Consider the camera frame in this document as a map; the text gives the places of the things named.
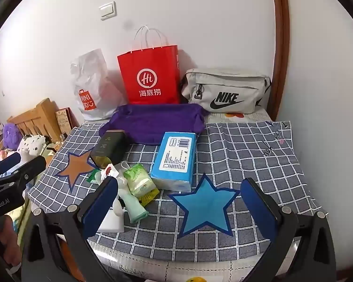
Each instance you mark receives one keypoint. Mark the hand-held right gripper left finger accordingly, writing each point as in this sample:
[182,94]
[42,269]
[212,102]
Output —
[100,211]

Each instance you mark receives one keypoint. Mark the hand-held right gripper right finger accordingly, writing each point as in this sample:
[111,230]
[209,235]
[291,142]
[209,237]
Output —
[259,208]

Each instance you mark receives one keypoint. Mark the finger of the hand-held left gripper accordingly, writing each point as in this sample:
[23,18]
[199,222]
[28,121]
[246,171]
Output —
[6,162]
[26,171]

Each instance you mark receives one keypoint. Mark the white rubber glove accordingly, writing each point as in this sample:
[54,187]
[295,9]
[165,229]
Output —
[133,208]

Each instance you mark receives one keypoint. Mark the green sachet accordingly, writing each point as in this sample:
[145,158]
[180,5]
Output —
[92,177]

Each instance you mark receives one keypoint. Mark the white red-print wrapper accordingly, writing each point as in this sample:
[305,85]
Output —
[108,171]

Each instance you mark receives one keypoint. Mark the green wet wipe pack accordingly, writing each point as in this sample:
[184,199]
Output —
[138,180]

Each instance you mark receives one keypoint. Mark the yellow mesh bag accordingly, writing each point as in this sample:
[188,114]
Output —
[149,196]

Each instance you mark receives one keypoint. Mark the person's left hand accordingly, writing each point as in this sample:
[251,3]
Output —
[8,235]

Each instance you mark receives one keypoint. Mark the wooden nightstand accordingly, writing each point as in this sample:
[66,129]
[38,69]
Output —
[48,160]

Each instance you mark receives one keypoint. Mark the white spotted pillow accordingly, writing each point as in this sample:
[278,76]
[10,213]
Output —
[31,145]

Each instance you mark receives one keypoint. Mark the purple plush toy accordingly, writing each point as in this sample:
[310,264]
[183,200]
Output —
[10,135]

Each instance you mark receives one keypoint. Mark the brown star patch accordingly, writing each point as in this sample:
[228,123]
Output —
[76,167]

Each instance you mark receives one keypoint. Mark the grey checked cloth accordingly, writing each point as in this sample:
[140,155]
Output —
[253,158]

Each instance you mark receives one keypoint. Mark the blue star patch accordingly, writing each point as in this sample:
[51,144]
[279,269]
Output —
[204,205]

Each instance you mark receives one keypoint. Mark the wooden headboard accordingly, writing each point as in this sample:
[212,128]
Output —
[38,117]

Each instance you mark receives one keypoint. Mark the dark green tea tin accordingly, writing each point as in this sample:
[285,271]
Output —
[107,148]

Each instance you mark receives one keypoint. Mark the patterned notebook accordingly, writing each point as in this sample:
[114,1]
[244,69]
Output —
[65,120]

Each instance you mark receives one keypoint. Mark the blue tissue pack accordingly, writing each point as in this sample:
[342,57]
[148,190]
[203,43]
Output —
[173,158]

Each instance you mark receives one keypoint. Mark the purple towel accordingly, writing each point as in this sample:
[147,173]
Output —
[153,123]

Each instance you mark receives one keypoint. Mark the white plastic shopping bag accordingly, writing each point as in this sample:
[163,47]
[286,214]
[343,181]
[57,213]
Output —
[91,88]

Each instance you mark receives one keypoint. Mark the grey waist bag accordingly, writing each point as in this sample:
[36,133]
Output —
[223,88]

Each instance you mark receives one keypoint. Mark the red paper bag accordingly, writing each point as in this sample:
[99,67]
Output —
[148,73]

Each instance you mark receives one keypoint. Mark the brown wooden door frame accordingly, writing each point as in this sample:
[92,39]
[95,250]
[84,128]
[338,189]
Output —
[281,44]

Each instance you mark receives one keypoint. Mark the white light switch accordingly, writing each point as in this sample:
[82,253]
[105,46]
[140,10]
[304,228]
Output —
[108,11]

